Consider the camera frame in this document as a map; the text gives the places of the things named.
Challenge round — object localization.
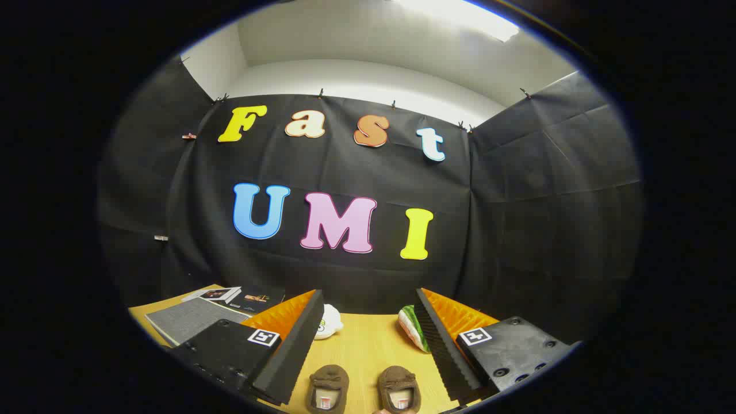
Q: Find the grey fabric storage box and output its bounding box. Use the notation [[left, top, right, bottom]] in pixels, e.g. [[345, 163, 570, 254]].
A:
[[144, 297, 254, 347]]

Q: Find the row of black cloth clips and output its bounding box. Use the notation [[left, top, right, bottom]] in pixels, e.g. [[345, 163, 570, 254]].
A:
[[213, 86, 532, 134]]

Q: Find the black backdrop cloth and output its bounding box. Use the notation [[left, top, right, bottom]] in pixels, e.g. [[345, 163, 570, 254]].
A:
[[97, 56, 643, 346]]

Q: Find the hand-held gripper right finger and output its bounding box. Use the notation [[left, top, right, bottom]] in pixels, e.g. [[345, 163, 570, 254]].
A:
[[413, 287, 582, 404]]

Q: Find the white portrait book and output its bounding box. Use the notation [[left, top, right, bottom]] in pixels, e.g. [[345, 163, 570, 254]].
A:
[[181, 286, 242, 304]]

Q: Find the watermelon slice plush toy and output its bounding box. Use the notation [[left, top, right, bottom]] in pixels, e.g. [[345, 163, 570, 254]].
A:
[[398, 305, 431, 353]]

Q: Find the white plush toy with face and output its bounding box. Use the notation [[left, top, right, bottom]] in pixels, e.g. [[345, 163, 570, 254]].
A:
[[313, 304, 344, 340]]

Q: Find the black book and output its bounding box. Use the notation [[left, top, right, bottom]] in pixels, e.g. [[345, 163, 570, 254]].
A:
[[233, 286, 286, 316]]

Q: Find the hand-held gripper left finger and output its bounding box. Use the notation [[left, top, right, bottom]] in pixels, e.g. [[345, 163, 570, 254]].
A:
[[171, 289, 325, 406]]

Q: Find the brown fuzzy shoe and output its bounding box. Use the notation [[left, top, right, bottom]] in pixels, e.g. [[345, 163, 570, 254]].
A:
[[377, 365, 422, 414], [305, 364, 350, 414]]

